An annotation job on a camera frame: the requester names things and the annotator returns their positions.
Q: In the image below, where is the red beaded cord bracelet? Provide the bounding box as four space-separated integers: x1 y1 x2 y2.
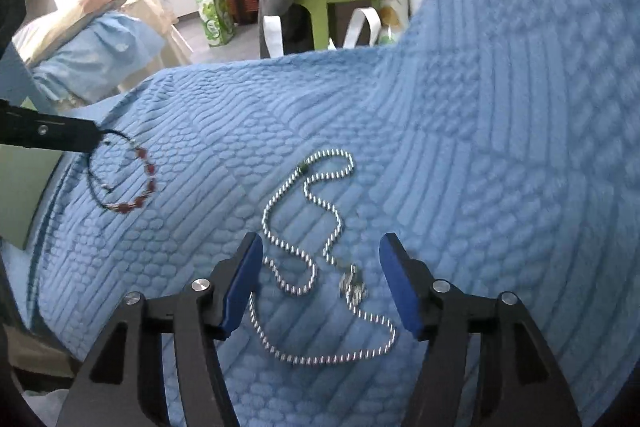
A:
87 129 159 214

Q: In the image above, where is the beige plastic chair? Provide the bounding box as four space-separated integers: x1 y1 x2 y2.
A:
117 0 194 90

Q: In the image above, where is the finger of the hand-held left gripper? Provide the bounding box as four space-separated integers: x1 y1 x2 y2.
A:
0 98 104 154

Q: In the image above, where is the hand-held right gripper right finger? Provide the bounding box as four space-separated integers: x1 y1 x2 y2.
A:
378 232 583 427

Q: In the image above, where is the blue quilted blanket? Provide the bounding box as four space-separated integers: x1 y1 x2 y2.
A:
27 0 640 427

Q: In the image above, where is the beige cloth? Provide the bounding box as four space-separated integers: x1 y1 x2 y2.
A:
12 0 151 68

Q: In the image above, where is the silver ball chain necklace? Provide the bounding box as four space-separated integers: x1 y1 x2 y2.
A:
248 148 399 366

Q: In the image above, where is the green shopping bag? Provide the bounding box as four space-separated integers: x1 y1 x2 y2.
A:
194 0 237 48

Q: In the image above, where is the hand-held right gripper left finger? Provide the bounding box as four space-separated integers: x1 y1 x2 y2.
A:
55 231 264 427

